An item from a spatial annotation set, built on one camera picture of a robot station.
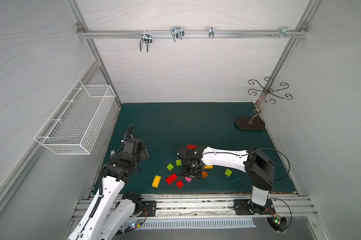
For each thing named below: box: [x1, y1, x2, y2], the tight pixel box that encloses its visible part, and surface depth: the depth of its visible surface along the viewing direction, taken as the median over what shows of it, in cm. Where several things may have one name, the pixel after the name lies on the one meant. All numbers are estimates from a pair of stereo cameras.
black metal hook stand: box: [234, 77, 293, 130], surface depth 92 cm
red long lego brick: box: [165, 173, 178, 185], surface depth 84 cm
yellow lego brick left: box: [152, 175, 162, 189], surface depth 82 cm
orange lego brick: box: [201, 171, 209, 179], surface depth 86 cm
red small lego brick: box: [176, 180, 184, 189], surface depth 82 cm
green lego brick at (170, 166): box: [166, 163, 174, 172], surface depth 88 cm
